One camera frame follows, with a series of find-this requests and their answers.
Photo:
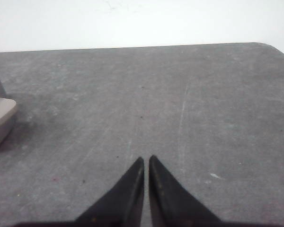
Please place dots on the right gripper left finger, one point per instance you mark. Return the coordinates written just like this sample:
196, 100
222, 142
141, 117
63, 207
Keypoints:
122, 205

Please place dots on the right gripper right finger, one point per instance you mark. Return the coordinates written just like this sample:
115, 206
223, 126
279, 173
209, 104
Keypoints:
171, 204

